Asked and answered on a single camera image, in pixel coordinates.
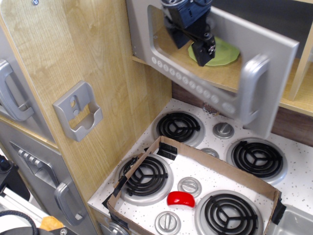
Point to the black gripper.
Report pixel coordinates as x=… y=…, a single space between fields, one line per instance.
x=186 y=20

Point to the silver microwave door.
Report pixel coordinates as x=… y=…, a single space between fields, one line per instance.
x=247 y=90

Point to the green plate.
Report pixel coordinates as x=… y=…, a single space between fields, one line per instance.
x=225 y=54

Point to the hanging silver skimmer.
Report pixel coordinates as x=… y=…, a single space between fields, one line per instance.
x=209 y=109

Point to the back left stove burner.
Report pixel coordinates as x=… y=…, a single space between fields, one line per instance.
x=181 y=126

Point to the stove burner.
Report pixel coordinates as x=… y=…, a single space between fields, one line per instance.
x=258 y=157
x=150 y=183
x=226 y=212
x=181 y=126

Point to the back silver stove knob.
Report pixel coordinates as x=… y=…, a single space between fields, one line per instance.
x=223 y=130

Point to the silver stove knob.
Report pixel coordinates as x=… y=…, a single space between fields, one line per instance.
x=190 y=185
x=223 y=130
x=167 y=223

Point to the cardboard fence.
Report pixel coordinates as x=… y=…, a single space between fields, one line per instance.
x=175 y=189

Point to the small silver knob behind cardboard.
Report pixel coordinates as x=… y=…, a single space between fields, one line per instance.
x=211 y=152

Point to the back right stove burner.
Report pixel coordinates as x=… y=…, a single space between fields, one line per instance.
x=258 y=157

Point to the middle silver stove knob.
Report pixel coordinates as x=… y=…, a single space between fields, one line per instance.
x=190 y=185

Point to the front left stove burner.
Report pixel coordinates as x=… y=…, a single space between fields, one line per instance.
x=150 y=183

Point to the red toy piece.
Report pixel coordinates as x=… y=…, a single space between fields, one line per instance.
x=181 y=198

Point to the front right stove burner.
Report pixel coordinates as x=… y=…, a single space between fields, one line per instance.
x=226 y=212

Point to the front silver stove knob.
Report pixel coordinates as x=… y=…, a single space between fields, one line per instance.
x=167 y=223

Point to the silver ice dispenser panel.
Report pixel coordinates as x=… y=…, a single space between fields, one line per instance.
x=39 y=168

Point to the silver oven knob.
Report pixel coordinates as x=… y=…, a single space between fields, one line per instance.
x=116 y=229

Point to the silver sink basin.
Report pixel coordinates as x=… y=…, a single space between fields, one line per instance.
x=289 y=220

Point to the silver wall phone holder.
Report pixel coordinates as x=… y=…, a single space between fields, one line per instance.
x=71 y=104

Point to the upper silver fridge handle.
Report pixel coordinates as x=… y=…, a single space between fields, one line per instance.
x=6 y=97

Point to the silver fridge handle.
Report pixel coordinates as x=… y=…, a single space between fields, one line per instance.
x=60 y=194
x=6 y=97

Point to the lower silver fridge handle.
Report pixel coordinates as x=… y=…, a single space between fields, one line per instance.
x=60 y=194

